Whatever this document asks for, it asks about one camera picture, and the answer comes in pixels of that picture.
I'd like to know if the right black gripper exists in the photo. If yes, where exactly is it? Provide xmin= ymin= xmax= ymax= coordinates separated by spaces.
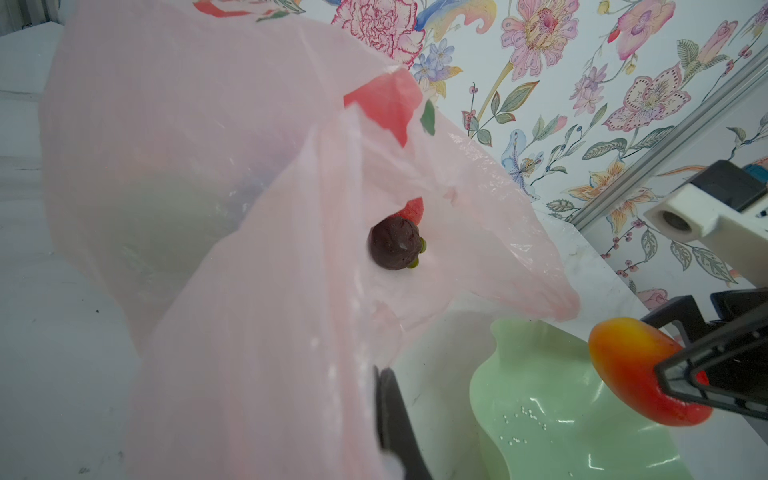
xmin=641 ymin=288 xmax=767 ymax=420

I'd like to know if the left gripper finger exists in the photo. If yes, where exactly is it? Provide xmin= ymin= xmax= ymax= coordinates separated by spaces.
xmin=374 ymin=367 xmax=432 ymax=480

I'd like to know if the orange red mango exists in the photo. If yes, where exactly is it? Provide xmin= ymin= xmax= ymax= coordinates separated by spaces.
xmin=588 ymin=318 xmax=713 ymax=427

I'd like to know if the dark brown mangosteen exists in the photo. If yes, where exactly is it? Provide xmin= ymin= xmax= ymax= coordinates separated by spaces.
xmin=368 ymin=216 xmax=427 ymax=271

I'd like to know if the small red strawberry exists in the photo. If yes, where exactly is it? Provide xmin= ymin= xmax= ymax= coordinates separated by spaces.
xmin=395 ymin=197 xmax=424 ymax=226

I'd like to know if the pink plastic bag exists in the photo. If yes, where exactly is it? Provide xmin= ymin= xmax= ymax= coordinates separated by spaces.
xmin=40 ymin=1 xmax=579 ymax=479

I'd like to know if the light green plate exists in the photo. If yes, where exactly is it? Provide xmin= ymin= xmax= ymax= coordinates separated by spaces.
xmin=469 ymin=319 xmax=691 ymax=480

